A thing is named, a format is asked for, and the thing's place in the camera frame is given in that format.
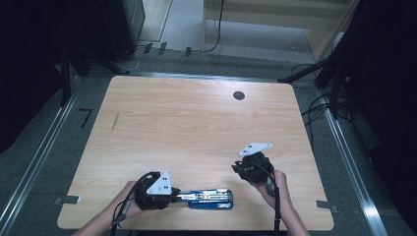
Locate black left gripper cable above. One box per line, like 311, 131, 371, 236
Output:
109, 170, 161, 236

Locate black metal stand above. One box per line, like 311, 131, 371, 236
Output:
58, 41, 131, 108
277, 0, 378, 120

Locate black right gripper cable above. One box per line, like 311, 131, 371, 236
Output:
258, 162, 282, 236

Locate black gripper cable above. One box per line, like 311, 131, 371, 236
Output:
109, 170, 161, 236
258, 162, 282, 236

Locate metal floor rail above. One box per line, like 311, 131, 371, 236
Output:
0, 74, 83, 236
321, 92, 388, 236

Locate light wooden shelf unit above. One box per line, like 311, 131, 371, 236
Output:
201, 0, 362, 63

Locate white floor cable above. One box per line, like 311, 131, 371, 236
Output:
125, 45, 146, 74

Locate dark cabinet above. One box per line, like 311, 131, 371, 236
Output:
99, 0, 147, 63

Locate black floor cables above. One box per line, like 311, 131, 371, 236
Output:
290, 63, 349, 155

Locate grey tape strip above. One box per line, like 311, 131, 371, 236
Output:
316, 200, 338, 213
53, 195, 81, 207

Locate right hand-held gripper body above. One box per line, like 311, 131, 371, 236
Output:
236, 142, 276, 185

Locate blue stapler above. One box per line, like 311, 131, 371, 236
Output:
170, 188, 234, 210

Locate black hanging cable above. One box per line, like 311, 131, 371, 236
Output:
191, 0, 226, 54

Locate black floor tape mark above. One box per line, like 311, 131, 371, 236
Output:
78, 107, 93, 129

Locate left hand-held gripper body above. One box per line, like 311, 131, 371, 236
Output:
133, 170, 175, 211

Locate person's left hand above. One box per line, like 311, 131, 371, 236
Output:
115, 180, 146, 220

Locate person's right hand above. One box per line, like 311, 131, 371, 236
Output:
250, 169, 291, 211

